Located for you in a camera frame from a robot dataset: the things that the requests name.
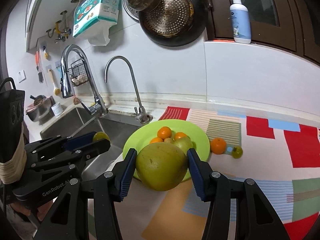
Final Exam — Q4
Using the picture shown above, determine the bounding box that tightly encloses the teal tissue pack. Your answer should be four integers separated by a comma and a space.
73, 0, 120, 46

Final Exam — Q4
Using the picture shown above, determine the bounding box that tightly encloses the small orange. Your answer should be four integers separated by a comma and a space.
150, 137, 164, 144

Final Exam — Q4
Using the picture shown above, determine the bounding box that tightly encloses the white blue pump bottle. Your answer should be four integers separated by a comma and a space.
229, 0, 251, 44

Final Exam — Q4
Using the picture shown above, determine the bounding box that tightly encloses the large green pomelo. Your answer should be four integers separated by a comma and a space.
136, 142, 188, 191

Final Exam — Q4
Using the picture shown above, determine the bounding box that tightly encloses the chrome pull-down faucet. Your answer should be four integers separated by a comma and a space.
61, 44, 108, 115

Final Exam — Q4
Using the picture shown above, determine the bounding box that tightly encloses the stainless steel sink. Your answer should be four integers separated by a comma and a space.
40, 107, 143, 181

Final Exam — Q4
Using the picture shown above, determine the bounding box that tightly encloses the lime green plate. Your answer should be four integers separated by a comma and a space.
122, 119, 211, 182

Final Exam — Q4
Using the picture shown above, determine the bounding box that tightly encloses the green apple on plate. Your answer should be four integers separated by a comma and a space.
173, 137, 194, 154

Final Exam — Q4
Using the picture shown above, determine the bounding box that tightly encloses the white small cup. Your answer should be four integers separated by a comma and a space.
51, 102, 64, 116

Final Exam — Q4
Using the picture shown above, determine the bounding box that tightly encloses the large orange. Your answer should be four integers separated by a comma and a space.
157, 126, 172, 140

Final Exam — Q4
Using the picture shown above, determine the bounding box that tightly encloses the colourful patchwork mat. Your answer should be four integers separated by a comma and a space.
116, 106, 319, 239

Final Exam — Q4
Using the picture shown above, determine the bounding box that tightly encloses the steel pot with lid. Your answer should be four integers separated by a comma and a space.
25, 95, 54, 122

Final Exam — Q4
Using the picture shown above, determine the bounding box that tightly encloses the black frying pan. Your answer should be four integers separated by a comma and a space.
139, 0, 208, 47

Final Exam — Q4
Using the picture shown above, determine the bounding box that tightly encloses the brass perforated strainer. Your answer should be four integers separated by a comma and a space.
142, 0, 194, 37

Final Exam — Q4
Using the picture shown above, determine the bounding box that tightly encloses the wire sink caddy basket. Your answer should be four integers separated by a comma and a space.
68, 59, 88, 87

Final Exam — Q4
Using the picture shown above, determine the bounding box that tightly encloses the small orange kumquat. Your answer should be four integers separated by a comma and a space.
174, 132, 187, 140

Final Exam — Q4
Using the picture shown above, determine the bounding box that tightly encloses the tall chrome faucet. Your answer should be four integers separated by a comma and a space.
103, 55, 154, 125

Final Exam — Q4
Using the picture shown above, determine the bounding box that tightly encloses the medium tangerine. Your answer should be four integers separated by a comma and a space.
210, 137, 227, 154

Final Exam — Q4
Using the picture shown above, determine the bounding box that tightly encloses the small brownish fruit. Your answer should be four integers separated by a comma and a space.
163, 138, 174, 144

